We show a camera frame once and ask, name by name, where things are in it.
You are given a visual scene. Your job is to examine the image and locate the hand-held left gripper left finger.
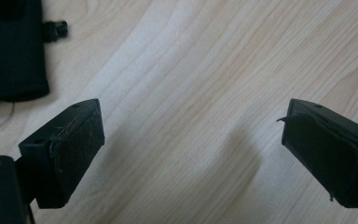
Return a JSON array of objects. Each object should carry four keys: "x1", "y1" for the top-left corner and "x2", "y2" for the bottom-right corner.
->
[{"x1": 18, "y1": 98, "x2": 105, "y2": 209}]

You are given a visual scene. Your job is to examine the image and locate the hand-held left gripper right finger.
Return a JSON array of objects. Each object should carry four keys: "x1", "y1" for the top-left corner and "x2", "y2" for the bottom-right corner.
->
[{"x1": 276, "y1": 98, "x2": 358, "y2": 209}]

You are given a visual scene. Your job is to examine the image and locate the black glove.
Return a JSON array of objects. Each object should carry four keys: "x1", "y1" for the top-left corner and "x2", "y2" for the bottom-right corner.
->
[{"x1": 0, "y1": 0, "x2": 69, "y2": 105}]

